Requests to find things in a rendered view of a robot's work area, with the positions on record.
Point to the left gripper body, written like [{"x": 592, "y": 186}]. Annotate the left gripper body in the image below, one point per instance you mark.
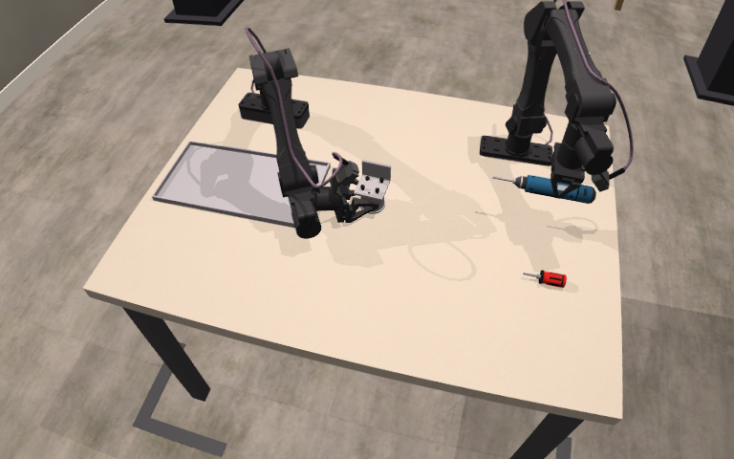
[{"x": 567, "y": 165}]

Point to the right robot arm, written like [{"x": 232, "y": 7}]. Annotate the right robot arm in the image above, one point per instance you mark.
[{"x": 276, "y": 100}]

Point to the grey l-shaped bracket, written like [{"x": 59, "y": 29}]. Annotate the grey l-shaped bracket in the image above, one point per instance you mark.
[{"x": 374, "y": 171}]

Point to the dark grey cylinder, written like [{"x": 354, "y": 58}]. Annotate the dark grey cylinder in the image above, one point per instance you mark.
[{"x": 380, "y": 207}]

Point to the red screwdriver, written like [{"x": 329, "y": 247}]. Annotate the red screwdriver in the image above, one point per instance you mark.
[{"x": 553, "y": 279}]

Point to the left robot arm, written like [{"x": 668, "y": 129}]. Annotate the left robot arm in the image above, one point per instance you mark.
[{"x": 587, "y": 96}]

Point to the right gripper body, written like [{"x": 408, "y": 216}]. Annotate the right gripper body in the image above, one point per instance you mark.
[{"x": 335, "y": 197}]

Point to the blue electric screwdriver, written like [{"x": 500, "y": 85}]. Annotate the blue electric screwdriver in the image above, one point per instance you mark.
[{"x": 542, "y": 186}]

